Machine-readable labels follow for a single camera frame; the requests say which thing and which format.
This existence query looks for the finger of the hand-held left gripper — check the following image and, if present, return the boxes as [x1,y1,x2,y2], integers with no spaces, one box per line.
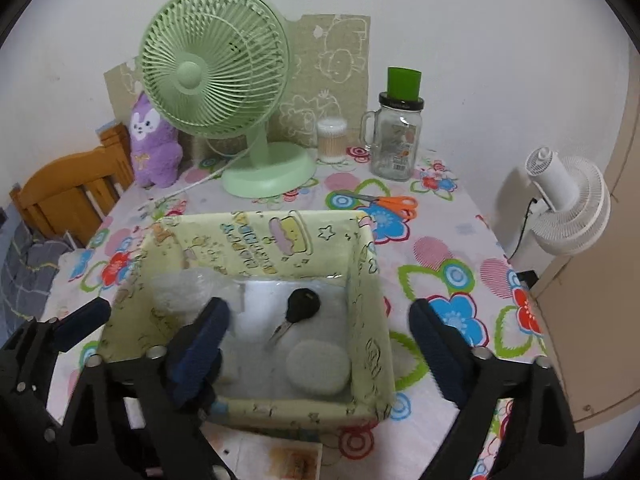
[52,296,112,354]

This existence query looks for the purple plush toy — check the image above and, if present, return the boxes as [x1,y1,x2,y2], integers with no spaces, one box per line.
[129,91,184,190]

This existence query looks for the wooden bed headboard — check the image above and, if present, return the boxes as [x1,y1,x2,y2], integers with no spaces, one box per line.
[10,125,136,249]

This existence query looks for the black key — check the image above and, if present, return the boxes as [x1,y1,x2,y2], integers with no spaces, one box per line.
[265,287,321,354]

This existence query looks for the grey plaid blanket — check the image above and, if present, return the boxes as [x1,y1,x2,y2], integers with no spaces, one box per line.
[0,220,66,321]

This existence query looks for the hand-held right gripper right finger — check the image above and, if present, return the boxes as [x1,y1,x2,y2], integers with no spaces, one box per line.
[409,298,587,480]

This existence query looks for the white fan cable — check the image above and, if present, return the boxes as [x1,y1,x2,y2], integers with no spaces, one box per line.
[165,147,251,202]

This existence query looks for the beige wooden door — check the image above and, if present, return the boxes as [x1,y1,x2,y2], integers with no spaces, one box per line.
[530,60,640,433]

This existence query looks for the clear plastic bag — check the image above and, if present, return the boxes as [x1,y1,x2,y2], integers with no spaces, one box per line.
[150,267,246,326]

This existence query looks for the orange handled scissors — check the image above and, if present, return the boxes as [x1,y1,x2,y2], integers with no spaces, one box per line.
[332,190,419,220]

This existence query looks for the green desk fan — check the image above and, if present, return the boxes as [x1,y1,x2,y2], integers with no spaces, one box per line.
[138,0,318,200]

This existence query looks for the glass jar mug green lid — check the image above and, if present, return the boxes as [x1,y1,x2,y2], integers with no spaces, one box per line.
[361,66,426,182]

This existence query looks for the white round puff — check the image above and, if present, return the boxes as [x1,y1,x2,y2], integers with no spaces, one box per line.
[286,340,350,399]

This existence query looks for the white standing fan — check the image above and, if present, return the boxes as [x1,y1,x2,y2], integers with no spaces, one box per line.
[507,146,612,261]

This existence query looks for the floral tablecloth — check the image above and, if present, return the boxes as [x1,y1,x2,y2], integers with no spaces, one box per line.
[47,147,551,480]

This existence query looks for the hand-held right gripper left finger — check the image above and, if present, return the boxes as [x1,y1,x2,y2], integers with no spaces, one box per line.
[60,297,237,480]

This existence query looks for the yellow printed storage box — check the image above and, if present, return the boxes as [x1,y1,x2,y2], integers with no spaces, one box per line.
[97,210,396,436]

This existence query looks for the cotton swab container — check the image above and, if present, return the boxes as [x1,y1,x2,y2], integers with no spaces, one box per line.
[316,116,349,165]

